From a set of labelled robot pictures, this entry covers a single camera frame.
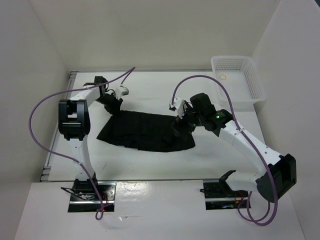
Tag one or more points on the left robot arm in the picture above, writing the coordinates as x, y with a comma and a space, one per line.
75, 125

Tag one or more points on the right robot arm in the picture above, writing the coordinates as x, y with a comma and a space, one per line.
276, 173

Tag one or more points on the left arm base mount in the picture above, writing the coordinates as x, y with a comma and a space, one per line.
84, 199

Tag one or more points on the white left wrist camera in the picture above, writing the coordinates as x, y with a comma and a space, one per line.
121, 91

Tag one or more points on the white plastic basket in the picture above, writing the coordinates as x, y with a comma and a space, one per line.
243, 83

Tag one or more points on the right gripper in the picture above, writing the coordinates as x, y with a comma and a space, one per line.
179, 123

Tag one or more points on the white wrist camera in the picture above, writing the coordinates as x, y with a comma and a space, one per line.
121, 91
178, 104

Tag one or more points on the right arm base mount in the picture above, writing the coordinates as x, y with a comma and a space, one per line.
216, 199

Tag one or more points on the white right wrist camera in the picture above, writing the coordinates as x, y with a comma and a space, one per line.
178, 104

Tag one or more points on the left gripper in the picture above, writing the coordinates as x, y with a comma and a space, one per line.
116, 107

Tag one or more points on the black pleated skirt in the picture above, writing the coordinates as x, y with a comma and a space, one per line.
144, 132

